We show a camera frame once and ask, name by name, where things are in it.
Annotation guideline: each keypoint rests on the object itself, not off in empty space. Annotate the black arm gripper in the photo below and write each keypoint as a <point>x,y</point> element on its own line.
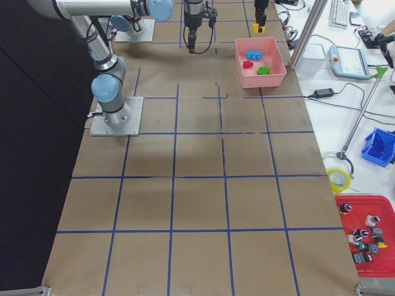
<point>260,6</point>
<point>192,18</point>

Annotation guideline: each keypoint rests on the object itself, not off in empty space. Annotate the yellow toy block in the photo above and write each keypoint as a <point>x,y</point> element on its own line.
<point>256,28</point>

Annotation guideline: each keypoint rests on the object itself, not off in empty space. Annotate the blue toy block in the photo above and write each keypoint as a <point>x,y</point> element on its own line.
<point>254,55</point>

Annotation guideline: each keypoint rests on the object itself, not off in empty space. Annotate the red toy block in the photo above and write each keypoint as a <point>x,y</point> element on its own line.
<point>247,64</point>

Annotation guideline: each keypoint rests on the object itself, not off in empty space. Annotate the green toy block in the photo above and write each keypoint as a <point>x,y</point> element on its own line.
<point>263,71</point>

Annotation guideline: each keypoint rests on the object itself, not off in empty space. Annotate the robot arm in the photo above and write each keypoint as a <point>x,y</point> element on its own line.
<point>159,10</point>
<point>107,87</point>

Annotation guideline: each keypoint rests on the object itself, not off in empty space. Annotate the pink plastic box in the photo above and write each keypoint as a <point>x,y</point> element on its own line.
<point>271,58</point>

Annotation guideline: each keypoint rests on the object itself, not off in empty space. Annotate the white box device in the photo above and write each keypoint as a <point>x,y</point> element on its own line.
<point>312,59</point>

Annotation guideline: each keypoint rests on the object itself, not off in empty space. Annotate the white keyboard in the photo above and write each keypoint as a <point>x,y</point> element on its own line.
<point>339,13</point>

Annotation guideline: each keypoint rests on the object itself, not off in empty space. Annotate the black power adapter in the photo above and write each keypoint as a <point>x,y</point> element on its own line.
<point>323,93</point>

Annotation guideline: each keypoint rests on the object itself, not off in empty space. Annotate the teach pendant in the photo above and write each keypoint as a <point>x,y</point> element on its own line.
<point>348,62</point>

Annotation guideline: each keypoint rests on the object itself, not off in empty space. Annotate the reacher grabber stick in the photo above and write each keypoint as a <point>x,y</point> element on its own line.
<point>381,70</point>

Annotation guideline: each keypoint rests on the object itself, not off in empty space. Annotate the blue storage bin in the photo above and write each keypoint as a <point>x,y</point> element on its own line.
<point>379,147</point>

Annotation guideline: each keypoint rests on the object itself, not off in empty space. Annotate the yellow tape roll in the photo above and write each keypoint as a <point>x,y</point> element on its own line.
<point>339,180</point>

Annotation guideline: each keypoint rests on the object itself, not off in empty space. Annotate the red plastic tray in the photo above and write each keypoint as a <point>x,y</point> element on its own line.
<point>368,222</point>

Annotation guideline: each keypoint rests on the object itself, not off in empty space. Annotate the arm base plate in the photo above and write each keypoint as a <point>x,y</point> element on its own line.
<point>125,122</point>
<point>134,32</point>

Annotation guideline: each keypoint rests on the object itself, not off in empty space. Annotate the aluminium frame post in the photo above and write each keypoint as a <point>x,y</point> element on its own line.
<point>311,22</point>

